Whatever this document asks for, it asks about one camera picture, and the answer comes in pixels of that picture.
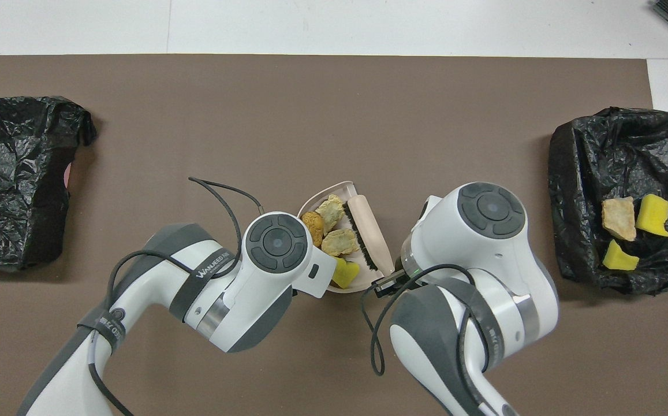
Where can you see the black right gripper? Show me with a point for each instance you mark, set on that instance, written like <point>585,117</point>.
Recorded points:
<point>391,283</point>

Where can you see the green and yellow sponge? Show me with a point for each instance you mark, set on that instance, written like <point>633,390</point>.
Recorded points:
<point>345,272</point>

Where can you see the beige hand brush black bristles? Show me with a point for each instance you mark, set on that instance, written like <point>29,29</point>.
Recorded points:
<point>368,225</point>

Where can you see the pale ragged bread chunk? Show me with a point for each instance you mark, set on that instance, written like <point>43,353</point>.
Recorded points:
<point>331,211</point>

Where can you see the golden brown bread roll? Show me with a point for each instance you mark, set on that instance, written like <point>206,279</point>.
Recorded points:
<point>312,226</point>

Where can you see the beige plastic dustpan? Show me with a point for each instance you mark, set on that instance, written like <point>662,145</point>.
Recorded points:
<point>334,189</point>

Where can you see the small yellow sponge wedge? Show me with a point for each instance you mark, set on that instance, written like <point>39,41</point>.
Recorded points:
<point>619,257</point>

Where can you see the pale layered bread chunk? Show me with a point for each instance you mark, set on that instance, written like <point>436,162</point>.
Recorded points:
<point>619,218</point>

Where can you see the large notched yellow sponge piece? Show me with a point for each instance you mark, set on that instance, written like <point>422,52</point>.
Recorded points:
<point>654,215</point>

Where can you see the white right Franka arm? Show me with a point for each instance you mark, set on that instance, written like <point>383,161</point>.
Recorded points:
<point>518,277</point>

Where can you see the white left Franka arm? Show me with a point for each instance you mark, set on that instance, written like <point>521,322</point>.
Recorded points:
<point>235,289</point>

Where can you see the black bag-lined open bin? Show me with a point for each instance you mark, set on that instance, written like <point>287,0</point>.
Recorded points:
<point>599,156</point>

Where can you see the black bagged bin pink spot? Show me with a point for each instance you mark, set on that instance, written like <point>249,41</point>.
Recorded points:
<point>10,173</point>

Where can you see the brown table mat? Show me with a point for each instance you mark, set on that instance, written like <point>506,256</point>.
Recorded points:
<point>310,115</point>

